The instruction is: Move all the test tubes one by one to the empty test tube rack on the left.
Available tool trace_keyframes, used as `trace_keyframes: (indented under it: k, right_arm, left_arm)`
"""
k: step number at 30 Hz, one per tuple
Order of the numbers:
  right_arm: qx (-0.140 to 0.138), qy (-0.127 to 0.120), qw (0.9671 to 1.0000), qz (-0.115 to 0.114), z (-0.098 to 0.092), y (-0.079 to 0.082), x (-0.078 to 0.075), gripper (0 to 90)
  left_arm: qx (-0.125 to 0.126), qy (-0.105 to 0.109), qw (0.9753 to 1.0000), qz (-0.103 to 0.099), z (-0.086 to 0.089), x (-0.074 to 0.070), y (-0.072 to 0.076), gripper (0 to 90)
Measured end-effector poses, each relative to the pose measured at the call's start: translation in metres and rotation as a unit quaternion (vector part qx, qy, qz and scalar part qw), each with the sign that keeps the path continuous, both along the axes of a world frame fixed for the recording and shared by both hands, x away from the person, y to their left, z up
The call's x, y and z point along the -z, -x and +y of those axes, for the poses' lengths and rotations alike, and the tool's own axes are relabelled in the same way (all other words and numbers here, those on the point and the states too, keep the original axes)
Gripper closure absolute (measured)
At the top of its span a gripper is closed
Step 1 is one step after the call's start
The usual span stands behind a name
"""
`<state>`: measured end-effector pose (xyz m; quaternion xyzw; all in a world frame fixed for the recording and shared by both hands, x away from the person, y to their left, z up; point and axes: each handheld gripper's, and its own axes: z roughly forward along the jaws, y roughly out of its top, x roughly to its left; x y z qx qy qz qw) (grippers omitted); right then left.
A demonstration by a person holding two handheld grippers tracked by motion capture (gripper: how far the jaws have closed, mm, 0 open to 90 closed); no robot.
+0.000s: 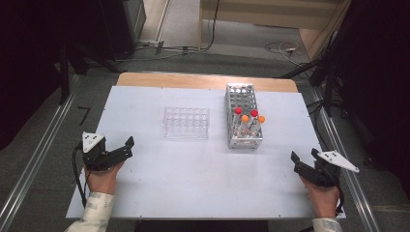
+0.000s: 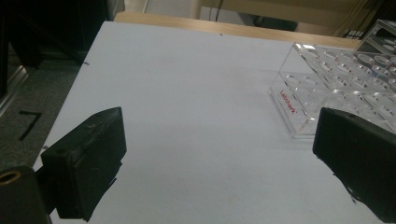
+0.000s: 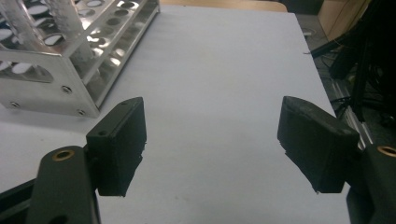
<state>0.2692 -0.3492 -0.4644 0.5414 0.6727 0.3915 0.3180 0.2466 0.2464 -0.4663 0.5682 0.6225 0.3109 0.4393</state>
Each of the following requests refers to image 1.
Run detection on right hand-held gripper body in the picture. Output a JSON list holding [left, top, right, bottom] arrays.
[[302, 150, 361, 189]]

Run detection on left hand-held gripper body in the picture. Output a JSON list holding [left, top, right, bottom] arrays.
[[81, 131, 114, 172]]

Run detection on orange-capped test tube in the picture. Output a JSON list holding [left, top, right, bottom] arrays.
[[240, 114, 250, 138], [252, 115, 266, 138]]

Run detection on clear acrylic test tube rack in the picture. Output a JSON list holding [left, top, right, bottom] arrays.
[[162, 105, 211, 140]]

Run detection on metal test tube rack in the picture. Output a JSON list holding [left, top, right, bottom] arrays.
[[224, 82, 264, 150]]

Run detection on person's right hand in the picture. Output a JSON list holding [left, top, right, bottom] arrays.
[[299, 176, 340, 218]]

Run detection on person's left hand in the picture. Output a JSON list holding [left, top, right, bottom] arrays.
[[84, 161, 125, 194]]

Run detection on black metal stand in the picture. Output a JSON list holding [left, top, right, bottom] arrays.
[[279, 28, 342, 118], [57, 42, 125, 105]]

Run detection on white board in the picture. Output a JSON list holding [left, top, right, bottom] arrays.
[[66, 85, 346, 220]]

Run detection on wooden table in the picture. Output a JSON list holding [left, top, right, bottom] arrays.
[[116, 72, 299, 94]]

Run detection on dark curtain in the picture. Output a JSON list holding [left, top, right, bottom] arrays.
[[335, 0, 410, 197], [0, 0, 104, 151]]

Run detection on dark grey cabinet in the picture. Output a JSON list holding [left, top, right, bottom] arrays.
[[100, 0, 147, 62]]

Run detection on light wooden furniture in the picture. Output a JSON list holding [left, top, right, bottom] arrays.
[[197, 0, 352, 61]]

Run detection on left hand-held gripper cable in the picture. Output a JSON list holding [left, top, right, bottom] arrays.
[[72, 143, 89, 209]]

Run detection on hand-held gripper cable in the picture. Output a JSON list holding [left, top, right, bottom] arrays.
[[72, 143, 89, 209], [335, 180, 345, 216]]

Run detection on metal floor rail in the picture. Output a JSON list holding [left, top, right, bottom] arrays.
[[0, 75, 81, 232], [308, 86, 383, 232]]

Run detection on right hand-held gripper cable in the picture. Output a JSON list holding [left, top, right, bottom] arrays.
[[335, 180, 345, 216]]

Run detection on grey floor cables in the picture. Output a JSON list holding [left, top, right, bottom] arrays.
[[114, 40, 202, 63]]

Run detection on white coiled cable with plug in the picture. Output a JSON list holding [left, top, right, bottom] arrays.
[[264, 41, 306, 67]]

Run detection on thin black hanging cable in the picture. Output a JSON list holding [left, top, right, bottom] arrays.
[[204, 0, 220, 52]]

